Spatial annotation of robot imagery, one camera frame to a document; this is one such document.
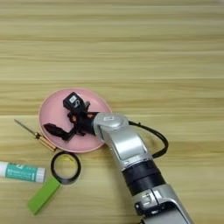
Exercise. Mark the pink round plate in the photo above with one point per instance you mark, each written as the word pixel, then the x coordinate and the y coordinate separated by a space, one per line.
pixel 55 109

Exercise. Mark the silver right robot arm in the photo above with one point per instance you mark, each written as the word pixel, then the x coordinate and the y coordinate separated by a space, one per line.
pixel 128 143

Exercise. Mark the black box with white label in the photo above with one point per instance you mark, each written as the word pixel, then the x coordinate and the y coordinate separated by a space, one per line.
pixel 74 102

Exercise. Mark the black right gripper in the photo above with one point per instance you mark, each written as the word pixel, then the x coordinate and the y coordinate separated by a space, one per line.
pixel 84 124

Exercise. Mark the white and green glue stick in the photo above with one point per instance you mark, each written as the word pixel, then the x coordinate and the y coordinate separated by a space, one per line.
pixel 20 172

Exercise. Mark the green rectangular block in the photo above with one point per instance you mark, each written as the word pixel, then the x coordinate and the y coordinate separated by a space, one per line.
pixel 42 197

